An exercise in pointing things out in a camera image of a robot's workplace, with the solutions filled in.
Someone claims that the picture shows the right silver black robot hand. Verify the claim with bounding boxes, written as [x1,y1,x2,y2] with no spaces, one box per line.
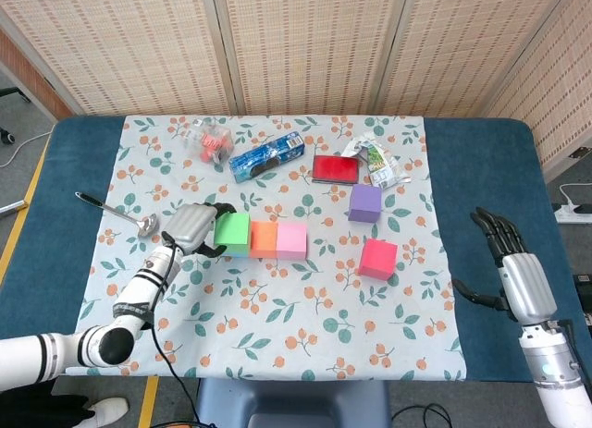
[451,206,559,325]

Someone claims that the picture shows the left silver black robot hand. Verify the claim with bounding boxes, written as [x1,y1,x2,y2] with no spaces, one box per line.
[162,202,238,259]

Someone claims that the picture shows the green foam block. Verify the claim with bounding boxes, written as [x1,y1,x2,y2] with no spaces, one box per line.
[213,212,252,256]

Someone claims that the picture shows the orange foam block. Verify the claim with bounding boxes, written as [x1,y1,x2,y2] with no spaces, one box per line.
[249,221,279,259]

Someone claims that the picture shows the pink foam block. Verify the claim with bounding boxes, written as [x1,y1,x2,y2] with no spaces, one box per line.
[276,223,309,262]

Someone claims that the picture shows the magenta red foam block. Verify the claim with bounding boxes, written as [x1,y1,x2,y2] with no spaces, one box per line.
[357,238,399,281]

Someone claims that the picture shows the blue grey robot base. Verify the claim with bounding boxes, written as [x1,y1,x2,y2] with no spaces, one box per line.
[193,379,394,428]

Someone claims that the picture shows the black equipment box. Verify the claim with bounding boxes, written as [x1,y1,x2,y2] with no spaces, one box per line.
[573,273,592,327]

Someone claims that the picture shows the white power strip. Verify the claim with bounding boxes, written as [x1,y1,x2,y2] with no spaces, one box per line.
[554,203,592,225]

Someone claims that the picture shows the clear bag red contents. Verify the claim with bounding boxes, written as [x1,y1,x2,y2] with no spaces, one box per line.
[179,116,234,165]

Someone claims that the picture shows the blue cookie box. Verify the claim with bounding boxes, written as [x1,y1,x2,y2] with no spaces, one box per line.
[228,131,306,184]

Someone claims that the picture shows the floral fruit print tablecloth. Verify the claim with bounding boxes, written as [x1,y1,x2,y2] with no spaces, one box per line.
[64,115,467,382]

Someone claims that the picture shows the flat red case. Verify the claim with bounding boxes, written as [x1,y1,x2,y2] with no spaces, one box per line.
[312,153,362,186]

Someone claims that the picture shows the purple foam block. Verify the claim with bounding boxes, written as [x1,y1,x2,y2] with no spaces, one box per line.
[347,183,384,225]

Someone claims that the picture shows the crumpled green white snack packet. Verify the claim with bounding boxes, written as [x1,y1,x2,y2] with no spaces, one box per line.
[341,131,412,190]

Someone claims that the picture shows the white shoe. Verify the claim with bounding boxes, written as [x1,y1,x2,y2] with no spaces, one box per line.
[59,396,130,428]

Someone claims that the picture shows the black office chair base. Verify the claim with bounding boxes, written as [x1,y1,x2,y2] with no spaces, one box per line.
[0,86,31,146]

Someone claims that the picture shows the bamboo folding screen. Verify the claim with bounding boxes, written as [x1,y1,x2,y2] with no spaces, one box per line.
[0,0,592,182]

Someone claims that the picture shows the black trouser leg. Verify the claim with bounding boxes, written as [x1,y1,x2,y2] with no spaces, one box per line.
[0,384,93,428]

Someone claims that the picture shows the metal ladle black handle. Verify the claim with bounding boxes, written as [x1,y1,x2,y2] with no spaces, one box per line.
[74,191,160,238]

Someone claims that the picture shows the white charger cable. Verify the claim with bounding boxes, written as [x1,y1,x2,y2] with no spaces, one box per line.
[559,182,592,207]

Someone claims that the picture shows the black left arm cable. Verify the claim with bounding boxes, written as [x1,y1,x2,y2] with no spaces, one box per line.
[150,233,203,428]

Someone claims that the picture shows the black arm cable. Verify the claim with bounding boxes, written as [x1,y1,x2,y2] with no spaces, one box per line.
[392,319,592,428]
[150,233,203,428]

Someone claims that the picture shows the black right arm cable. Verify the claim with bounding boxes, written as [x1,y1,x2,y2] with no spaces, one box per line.
[392,319,592,428]

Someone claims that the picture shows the white floor cable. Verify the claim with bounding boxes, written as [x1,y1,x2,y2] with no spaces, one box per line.
[0,130,52,169]

